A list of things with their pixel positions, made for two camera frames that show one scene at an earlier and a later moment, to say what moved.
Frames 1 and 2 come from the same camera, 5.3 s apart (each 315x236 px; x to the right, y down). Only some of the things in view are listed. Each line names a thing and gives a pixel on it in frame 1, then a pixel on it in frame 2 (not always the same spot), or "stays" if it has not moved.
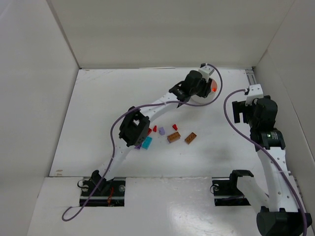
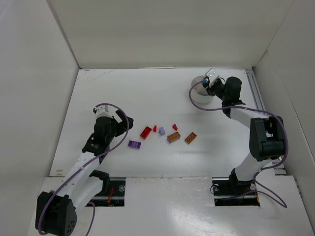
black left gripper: [205, 86] to [120, 123]
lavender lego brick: [162, 131] stays
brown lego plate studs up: [173, 136] stays
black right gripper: [237, 111] to [210, 88]
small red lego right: [174, 127] stays
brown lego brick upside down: [190, 137] stays
